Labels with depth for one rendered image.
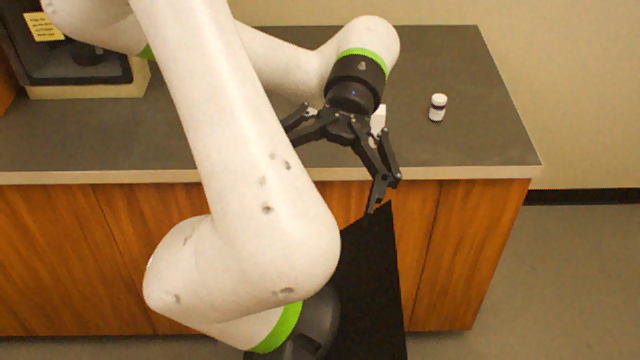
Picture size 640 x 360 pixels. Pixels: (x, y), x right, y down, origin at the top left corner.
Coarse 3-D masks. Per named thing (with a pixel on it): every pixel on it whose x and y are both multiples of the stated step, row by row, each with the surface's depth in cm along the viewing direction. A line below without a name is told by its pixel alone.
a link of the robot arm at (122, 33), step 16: (48, 0) 67; (64, 0) 65; (80, 0) 65; (96, 0) 65; (48, 16) 69; (64, 16) 67; (80, 16) 67; (96, 16) 67; (112, 16) 68; (128, 16) 70; (64, 32) 70; (80, 32) 69; (96, 32) 69; (112, 32) 70; (128, 32) 71; (112, 48) 73; (128, 48) 74; (144, 48) 74
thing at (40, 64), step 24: (0, 0) 125; (24, 0) 125; (24, 24) 130; (24, 48) 135; (48, 48) 135; (72, 48) 135; (48, 72) 140; (72, 72) 140; (96, 72) 140; (120, 72) 140
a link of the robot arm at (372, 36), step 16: (368, 16) 89; (352, 32) 87; (368, 32) 86; (384, 32) 87; (320, 48) 94; (336, 48) 90; (352, 48) 84; (368, 48) 84; (384, 48) 86; (384, 64) 85
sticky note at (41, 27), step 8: (32, 16) 128; (40, 16) 128; (32, 24) 130; (40, 24) 130; (48, 24) 130; (32, 32) 131; (40, 32) 131; (48, 32) 131; (56, 32) 131; (40, 40) 133; (48, 40) 133
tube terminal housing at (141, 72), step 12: (132, 60) 139; (144, 60) 149; (132, 72) 142; (144, 72) 149; (132, 84) 144; (144, 84) 149; (36, 96) 146; (48, 96) 147; (60, 96) 147; (72, 96) 147; (84, 96) 147; (96, 96) 147; (108, 96) 147; (120, 96) 147; (132, 96) 147
